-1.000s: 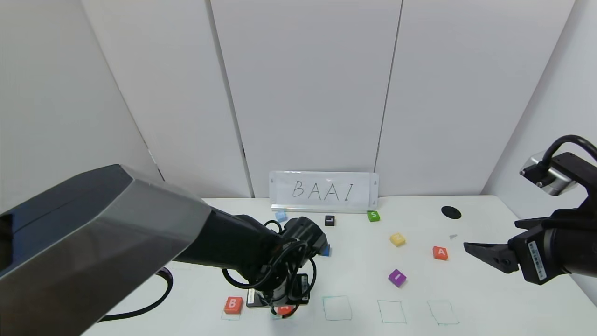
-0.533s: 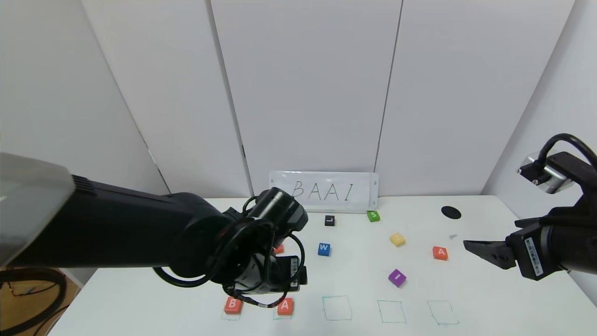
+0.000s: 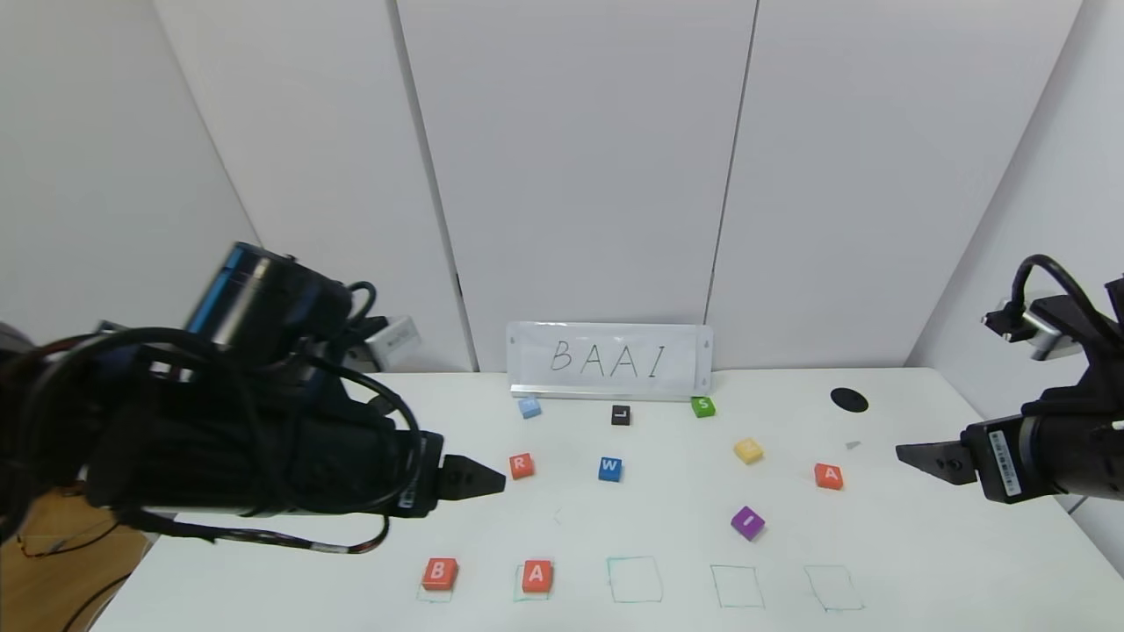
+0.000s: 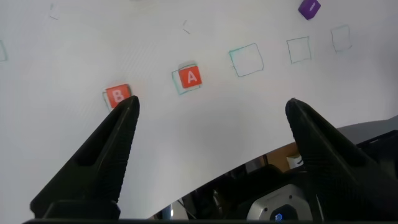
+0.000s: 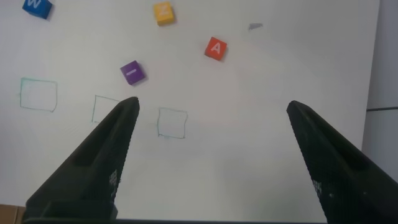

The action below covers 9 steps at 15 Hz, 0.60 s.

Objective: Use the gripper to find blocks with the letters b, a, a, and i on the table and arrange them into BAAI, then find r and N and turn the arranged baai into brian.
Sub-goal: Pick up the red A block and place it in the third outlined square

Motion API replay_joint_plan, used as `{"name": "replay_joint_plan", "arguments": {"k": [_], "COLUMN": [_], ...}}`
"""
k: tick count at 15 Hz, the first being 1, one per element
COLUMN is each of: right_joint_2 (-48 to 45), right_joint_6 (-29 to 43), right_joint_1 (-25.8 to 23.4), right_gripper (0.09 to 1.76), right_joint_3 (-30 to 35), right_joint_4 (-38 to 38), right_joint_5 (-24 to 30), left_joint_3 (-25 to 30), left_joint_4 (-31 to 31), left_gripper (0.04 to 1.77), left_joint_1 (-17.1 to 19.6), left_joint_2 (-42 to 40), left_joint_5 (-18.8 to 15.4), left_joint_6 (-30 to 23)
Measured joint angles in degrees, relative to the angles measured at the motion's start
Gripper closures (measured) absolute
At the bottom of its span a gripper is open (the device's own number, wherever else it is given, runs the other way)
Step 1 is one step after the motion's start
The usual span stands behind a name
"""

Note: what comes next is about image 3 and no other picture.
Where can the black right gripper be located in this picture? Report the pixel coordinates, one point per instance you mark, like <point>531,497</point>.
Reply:
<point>998,460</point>

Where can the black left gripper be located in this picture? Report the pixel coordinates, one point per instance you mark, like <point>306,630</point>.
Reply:
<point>428,471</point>

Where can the orange letter B block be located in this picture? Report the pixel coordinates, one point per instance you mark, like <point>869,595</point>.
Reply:
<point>439,574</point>

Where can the orange letter A block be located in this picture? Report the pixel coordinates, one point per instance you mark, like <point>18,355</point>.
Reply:
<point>536,577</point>
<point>829,476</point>

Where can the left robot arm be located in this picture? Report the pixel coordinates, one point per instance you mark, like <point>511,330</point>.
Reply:
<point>176,439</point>

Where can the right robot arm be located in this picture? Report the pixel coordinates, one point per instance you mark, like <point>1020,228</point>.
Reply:
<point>1089,439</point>

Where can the white BAAI sign holder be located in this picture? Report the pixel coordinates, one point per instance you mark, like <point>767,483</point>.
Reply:
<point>609,360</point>

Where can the orange letter R block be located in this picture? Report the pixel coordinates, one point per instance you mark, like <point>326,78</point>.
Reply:
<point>522,465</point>

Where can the light blue letter block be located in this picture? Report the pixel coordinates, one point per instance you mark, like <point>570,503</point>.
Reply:
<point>529,407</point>

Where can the black round table grommet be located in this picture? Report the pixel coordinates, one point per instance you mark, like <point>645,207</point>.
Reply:
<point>850,400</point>

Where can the blue letter W block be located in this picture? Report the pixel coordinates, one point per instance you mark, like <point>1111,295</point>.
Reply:
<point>610,469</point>

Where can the black letter L block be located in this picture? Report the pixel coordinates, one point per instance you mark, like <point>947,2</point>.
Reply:
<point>621,415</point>

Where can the yellow letter block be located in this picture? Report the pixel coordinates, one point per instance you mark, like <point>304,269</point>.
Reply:
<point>748,450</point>

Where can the purple letter I block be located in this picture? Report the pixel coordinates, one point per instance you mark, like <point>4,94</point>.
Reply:
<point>747,522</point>

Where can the green letter S block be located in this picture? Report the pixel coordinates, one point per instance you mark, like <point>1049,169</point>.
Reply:
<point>703,406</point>

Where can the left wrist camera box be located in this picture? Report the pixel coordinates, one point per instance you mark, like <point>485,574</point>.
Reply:
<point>393,342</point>

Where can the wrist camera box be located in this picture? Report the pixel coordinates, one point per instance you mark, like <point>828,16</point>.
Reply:
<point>1049,325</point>
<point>393,342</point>

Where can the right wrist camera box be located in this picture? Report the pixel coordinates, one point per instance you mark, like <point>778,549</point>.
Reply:
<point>1049,325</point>

